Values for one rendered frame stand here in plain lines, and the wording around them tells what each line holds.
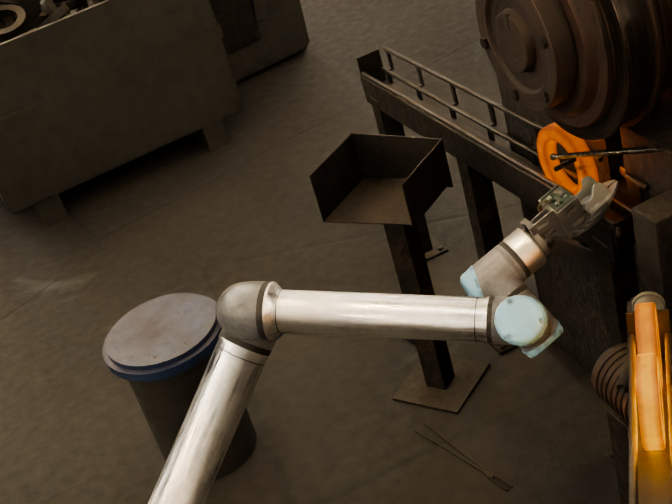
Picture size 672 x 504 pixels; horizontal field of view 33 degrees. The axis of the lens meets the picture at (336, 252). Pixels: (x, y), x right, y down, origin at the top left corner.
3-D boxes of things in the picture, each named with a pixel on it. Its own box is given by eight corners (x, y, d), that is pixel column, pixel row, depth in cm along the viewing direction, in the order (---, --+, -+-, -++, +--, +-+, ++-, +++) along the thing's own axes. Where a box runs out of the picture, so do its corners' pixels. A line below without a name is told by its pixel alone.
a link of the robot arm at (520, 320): (199, 277, 221) (546, 288, 203) (222, 282, 233) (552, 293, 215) (195, 335, 220) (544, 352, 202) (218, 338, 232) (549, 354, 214)
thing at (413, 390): (410, 349, 322) (351, 132, 283) (493, 365, 307) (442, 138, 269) (376, 396, 309) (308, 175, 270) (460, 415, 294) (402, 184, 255)
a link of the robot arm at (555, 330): (528, 361, 215) (485, 312, 218) (533, 362, 226) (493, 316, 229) (565, 329, 214) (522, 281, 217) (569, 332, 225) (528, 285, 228)
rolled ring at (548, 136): (542, 109, 235) (556, 103, 236) (530, 160, 251) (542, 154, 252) (594, 173, 227) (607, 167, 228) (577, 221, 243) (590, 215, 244)
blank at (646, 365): (655, 333, 182) (634, 335, 183) (657, 390, 169) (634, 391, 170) (664, 410, 189) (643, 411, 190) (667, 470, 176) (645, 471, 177)
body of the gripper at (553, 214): (580, 195, 220) (533, 234, 220) (597, 224, 225) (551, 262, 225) (559, 181, 227) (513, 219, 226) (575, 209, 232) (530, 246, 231)
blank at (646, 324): (653, 284, 195) (634, 286, 196) (655, 334, 182) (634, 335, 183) (662, 357, 202) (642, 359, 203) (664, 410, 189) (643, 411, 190)
